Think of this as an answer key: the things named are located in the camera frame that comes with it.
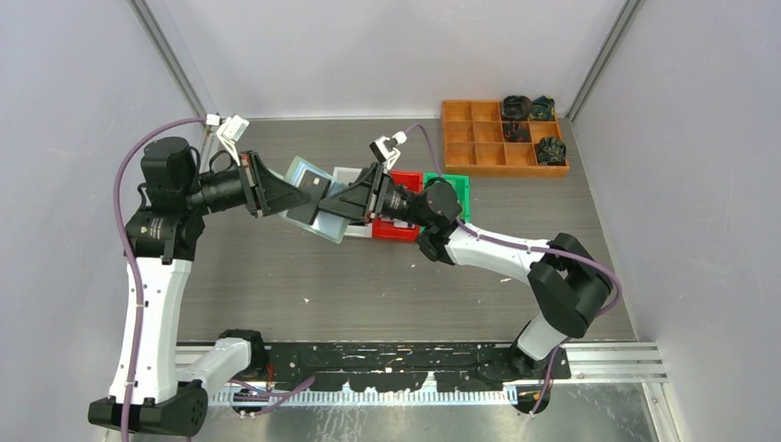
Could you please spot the red plastic bin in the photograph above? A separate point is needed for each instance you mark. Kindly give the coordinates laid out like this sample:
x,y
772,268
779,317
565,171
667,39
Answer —
x,y
386,228

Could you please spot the green rolled cloth top-right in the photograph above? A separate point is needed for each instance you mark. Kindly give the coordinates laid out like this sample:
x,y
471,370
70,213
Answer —
x,y
543,109

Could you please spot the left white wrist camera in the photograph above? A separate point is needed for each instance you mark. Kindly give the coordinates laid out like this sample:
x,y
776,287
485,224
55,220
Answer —
x,y
222,135

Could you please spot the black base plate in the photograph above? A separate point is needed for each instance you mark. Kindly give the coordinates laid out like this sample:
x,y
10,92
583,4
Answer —
x,y
392,367

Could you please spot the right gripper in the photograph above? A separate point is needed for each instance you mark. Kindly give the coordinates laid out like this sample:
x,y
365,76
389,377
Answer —
x,y
364,199

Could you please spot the green rolled cloth bottom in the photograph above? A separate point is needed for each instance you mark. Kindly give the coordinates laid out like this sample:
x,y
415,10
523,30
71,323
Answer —
x,y
550,151

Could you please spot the dark rolled cloth top-left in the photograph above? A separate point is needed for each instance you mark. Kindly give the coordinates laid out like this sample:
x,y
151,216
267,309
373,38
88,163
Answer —
x,y
516,108

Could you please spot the dark rolled cloth middle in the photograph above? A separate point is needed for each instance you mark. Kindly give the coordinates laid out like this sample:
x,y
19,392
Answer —
x,y
516,132

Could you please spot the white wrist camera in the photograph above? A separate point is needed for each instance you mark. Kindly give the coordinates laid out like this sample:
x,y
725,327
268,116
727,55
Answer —
x,y
222,135
386,149

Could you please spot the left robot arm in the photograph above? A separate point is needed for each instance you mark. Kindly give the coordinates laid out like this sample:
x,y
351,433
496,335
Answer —
x,y
149,394

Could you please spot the green card holder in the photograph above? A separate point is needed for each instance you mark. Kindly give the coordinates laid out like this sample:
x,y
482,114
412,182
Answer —
x,y
328,226

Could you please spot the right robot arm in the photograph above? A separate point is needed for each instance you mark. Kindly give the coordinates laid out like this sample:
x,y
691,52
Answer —
x,y
570,288

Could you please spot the wooden compartment tray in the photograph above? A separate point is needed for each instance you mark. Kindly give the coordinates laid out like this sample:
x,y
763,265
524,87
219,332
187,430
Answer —
x,y
473,143

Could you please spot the white plastic bin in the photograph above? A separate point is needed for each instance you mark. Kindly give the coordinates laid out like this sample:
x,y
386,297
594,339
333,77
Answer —
x,y
360,230

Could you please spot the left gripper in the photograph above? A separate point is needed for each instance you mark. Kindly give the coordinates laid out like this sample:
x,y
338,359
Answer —
x,y
265,192

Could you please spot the black credit card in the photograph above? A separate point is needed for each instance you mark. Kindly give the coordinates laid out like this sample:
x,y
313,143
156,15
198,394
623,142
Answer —
x,y
316,187

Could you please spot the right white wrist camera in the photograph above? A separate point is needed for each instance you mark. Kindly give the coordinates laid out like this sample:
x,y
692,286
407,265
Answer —
x,y
386,149

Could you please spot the green plastic bin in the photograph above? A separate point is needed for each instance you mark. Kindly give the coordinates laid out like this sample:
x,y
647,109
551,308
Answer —
x,y
454,186

